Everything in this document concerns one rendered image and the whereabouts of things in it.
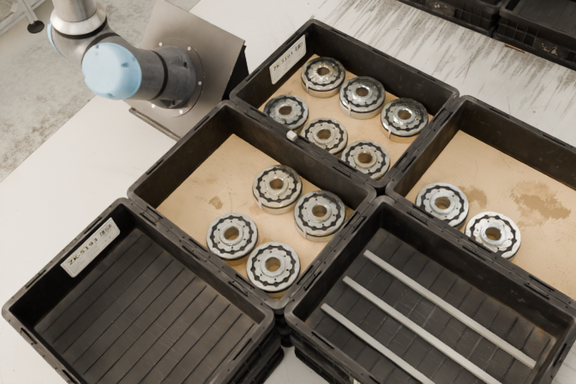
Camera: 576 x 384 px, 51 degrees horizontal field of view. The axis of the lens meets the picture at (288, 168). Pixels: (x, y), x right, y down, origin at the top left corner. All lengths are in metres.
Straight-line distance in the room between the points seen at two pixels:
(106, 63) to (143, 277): 0.45
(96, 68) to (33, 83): 1.57
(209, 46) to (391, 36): 0.54
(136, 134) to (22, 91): 1.36
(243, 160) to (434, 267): 0.46
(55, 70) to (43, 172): 1.34
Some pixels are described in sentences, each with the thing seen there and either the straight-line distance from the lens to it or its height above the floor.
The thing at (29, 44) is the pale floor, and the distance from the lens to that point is 3.10.
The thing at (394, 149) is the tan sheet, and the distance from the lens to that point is 1.32.
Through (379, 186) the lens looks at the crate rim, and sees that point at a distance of 1.15.
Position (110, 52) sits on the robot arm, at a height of 1.03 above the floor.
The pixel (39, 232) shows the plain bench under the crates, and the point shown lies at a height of 0.70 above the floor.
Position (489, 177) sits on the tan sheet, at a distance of 1.31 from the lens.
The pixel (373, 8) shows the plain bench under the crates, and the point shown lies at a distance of 1.81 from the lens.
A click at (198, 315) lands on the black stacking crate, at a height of 0.83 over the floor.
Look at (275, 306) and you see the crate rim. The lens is 1.05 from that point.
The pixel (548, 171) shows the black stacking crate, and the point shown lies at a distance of 1.33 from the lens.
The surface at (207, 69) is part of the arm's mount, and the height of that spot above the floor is 0.87.
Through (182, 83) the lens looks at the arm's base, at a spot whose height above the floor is 0.87.
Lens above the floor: 1.90
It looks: 56 degrees down
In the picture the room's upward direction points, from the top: 8 degrees counter-clockwise
